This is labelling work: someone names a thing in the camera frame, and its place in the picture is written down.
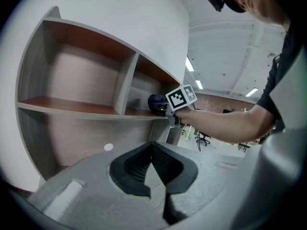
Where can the person's head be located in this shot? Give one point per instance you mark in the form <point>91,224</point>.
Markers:
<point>261,3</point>

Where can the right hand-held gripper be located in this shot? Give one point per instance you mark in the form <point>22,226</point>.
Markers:
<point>176,99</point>

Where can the person's right forearm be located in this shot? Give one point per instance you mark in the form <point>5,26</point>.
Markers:
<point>227,126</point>

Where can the black office chair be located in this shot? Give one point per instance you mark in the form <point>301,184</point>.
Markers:
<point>202,139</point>

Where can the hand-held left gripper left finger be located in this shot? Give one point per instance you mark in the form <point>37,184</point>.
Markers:
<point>127,174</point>

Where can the dark blue cloth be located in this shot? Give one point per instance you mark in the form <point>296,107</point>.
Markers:
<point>154,100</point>

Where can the grey wood-grain shelf unit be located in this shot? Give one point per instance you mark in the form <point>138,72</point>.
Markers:
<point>79,75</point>

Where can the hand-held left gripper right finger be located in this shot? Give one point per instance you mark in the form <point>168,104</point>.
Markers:
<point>177,174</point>

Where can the ceiling light panel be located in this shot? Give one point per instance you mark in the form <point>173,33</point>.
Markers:
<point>251,92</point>
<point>199,84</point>
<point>190,64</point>

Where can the person's black shirt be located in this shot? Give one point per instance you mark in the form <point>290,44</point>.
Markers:
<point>273,75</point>

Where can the long white office desk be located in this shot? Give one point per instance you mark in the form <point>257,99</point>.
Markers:
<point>188,133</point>

